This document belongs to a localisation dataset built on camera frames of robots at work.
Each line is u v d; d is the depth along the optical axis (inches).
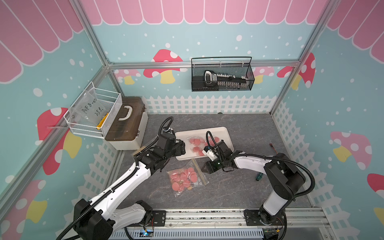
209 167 31.2
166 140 22.2
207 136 31.4
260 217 26.0
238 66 36.0
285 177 18.4
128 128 34.3
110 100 31.3
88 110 26.4
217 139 41.1
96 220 14.8
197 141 39.5
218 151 29.2
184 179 33.2
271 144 40.4
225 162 27.5
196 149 38.6
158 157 22.3
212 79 34.9
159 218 29.2
